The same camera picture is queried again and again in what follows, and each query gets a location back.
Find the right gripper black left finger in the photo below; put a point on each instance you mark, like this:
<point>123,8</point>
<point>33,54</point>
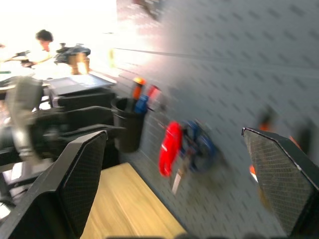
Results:
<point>64,189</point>

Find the red screwdriver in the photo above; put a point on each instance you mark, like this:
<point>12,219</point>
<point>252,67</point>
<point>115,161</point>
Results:
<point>154,92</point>

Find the black side cabinet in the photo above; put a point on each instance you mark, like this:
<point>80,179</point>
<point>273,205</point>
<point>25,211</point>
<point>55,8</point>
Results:
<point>82,99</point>

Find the grey laptop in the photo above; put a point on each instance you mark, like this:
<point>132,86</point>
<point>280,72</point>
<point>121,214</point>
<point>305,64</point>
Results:
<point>79,82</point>

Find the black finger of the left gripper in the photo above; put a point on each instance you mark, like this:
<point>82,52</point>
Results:
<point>99,128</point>
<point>87,110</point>

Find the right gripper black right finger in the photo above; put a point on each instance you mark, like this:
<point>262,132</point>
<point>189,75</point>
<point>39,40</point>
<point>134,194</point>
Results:
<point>284,181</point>

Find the person in white shirt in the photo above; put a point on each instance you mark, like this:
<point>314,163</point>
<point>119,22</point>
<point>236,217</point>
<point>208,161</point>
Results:
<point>45,49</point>

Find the black plastic cup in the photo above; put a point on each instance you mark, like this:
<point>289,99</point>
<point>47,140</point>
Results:
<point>129,132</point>

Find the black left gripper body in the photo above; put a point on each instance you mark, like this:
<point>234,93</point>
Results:
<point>47,132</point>

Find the grey pegboard wall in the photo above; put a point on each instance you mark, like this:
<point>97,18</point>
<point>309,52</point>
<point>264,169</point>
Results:
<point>236,62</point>

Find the brown cardboard box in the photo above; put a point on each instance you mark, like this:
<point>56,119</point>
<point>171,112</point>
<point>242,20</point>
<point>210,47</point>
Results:
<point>79,65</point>

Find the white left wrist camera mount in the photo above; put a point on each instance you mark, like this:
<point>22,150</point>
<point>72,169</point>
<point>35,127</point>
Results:
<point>22,104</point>

